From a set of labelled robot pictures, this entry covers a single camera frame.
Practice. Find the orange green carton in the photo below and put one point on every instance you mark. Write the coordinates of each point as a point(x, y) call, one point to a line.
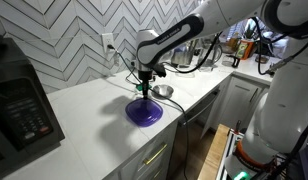
point(242, 50)

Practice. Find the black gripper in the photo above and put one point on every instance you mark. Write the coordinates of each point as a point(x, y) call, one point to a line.
point(146, 76)

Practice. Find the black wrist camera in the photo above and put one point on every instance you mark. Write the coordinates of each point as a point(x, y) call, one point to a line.
point(159, 71)

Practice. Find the black microwave oven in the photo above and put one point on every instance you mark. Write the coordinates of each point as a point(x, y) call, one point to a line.
point(24, 110)

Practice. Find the clear glass pitcher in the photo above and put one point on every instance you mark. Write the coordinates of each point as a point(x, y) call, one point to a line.
point(209, 56)

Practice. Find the white wall outlet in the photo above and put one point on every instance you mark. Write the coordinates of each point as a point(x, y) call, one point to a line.
point(105, 40)

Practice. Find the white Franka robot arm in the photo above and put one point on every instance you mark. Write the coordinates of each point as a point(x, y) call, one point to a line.
point(287, 100)

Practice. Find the wooden stand board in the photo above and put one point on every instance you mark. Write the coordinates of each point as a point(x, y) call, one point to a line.
point(212, 156)

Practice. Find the round metal bowl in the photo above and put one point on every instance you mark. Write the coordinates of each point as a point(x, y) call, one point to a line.
point(163, 90)

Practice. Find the purple plastic lid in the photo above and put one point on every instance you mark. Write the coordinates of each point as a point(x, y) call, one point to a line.
point(144, 115)

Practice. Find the pale shaker cabinet front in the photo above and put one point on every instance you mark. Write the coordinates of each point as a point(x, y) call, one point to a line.
point(237, 100)

